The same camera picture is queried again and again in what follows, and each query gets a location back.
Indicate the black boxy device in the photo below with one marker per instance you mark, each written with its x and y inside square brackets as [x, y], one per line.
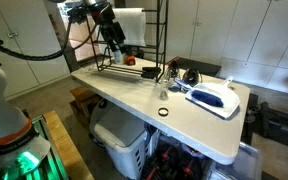
[150, 72]

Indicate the black and red dumbbells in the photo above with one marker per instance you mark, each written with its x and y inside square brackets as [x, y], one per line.
[174, 163]

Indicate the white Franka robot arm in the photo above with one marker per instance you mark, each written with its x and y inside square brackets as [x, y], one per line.
[0, 110]

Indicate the black floor equipment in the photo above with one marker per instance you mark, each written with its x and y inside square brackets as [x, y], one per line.
[274, 123]

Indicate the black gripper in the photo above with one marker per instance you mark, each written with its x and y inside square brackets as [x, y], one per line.
[114, 33]

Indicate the blue hand brush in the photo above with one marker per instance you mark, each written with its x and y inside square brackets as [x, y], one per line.
[204, 97]

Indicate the clear glass jar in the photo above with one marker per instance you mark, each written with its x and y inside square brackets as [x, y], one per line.
[164, 91]

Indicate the white cabinet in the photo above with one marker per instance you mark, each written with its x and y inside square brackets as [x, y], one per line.
[20, 43]
[244, 36]

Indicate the white dustpan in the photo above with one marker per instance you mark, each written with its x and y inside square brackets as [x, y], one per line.
[217, 96]

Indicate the clear plastic bin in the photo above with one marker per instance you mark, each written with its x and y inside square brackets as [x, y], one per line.
[247, 163]

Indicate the orange and black tool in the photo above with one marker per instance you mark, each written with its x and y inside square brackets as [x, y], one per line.
[130, 60]

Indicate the white laundry basket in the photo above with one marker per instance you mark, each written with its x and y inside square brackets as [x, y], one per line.
[124, 143]

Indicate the black metal shoe rack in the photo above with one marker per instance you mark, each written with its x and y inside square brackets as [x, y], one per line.
[157, 40]

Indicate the green lit robot pedestal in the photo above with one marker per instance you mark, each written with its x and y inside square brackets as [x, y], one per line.
[27, 163]

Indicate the wooden crate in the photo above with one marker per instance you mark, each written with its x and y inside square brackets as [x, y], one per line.
[83, 100]

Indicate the round jar lid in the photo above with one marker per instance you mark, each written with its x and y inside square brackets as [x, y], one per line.
[163, 112]

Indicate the black padded bench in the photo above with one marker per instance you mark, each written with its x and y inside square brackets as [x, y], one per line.
[200, 66]

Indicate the wooden bench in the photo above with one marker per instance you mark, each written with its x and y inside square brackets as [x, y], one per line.
[67, 150]

